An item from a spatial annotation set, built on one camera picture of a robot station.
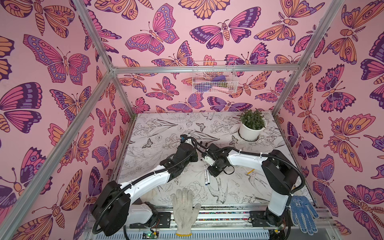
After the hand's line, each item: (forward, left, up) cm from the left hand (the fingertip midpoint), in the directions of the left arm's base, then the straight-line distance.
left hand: (197, 148), depth 84 cm
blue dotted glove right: (-27, -53, -13) cm, 61 cm away
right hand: (-7, -9, -14) cm, 18 cm away
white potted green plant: (+17, -34, +3) cm, 39 cm away
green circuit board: (-39, +23, -16) cm, 48 cm away
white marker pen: (-10, -6, -13) cm, 17 cm away
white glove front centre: (-30, +6, -14) cm, 33 cm away
